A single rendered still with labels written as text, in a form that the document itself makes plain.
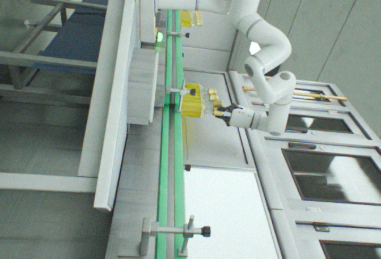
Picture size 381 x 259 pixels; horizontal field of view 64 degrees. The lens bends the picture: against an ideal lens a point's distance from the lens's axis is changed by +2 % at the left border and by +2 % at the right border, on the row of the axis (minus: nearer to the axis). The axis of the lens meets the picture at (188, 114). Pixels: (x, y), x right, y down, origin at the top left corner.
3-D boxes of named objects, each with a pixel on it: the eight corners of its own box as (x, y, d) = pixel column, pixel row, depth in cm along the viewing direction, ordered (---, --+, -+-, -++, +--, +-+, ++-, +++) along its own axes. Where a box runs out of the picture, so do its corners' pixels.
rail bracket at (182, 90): (163, 111, 131) (191, 114, 132) (167, 79, 121) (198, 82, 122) (163, 107, 133) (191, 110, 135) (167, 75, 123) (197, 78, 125)
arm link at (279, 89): (269, 72, 128) (241, 90, 125) (273, 35, 110) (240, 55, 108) (297, 97, 120) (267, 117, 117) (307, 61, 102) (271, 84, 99)
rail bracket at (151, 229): (117, 260, 78) (203, 263, 81) (118, 221, 68) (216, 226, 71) (119, 242, 82) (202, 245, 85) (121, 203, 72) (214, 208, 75)
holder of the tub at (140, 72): (126, 134, 113) (147, 136, 114) (128, 70, 97) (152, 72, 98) (131, 107, 127) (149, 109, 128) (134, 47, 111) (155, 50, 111)
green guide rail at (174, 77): (165, 90, 129) (183, 92, 130) (165, 88, 129) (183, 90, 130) (169, -18, 268) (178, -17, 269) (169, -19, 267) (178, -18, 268)
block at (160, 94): (147, 107, 129) (163, 109, 130) (148, 88, 123) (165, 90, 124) (147, 102, 132) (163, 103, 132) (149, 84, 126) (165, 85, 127)
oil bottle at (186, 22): (165, 24, 230) (202, 29, 234) (166, 17, 227) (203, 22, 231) (165, 21, 235) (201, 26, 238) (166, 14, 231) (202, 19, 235)
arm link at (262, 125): (287, 123, 130) (290, 105, 135) (263, 117, 131) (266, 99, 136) (276, 137, 144) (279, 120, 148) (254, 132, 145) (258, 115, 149)
